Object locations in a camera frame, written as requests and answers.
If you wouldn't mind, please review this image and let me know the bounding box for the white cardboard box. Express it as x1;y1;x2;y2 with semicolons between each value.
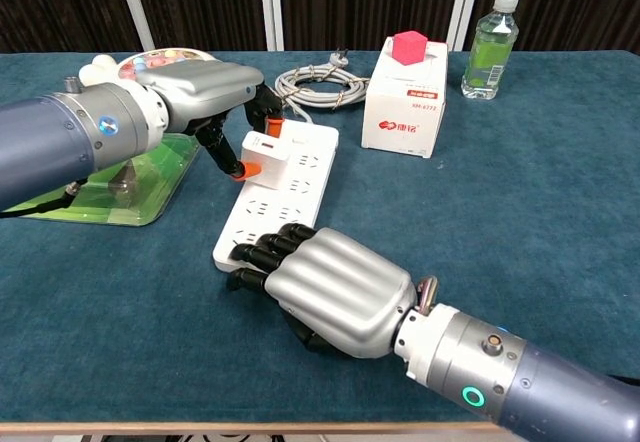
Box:
360;35;450;160

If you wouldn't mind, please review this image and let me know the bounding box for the red cube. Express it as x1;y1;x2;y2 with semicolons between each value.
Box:
392;30;429;67

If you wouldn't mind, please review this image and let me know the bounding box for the clear bottle with green label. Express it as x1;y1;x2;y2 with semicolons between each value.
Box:
460;0;519;101

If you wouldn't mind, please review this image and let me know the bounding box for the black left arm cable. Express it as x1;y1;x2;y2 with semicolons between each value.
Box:
0;179;90;219

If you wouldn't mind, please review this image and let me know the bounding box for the white power strip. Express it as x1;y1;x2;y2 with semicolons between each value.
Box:
212;117;340;274

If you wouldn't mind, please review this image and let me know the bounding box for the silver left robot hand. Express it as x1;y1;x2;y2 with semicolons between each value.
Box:
135;59;286;183

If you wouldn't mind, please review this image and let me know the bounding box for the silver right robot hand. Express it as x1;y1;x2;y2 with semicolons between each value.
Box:
227;222;419;361

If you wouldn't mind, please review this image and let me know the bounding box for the white partition frame post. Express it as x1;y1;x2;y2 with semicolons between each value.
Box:
257;0;285;52
444;0;485;52
112;0;156;53

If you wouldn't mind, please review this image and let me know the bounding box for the cream fish-shaped fishing toy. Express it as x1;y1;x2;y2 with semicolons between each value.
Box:
78;47;216;88

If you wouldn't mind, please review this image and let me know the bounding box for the white plug adapter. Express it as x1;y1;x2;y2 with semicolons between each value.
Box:
240;130;291;182

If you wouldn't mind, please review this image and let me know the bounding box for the grey cable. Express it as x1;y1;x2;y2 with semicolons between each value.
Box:
274;49;370;126

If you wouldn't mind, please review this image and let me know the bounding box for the green blister package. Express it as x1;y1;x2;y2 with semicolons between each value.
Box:
4;131;201;227

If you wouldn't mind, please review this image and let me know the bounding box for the teal table cloth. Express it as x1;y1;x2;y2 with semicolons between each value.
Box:
0;50;640;424

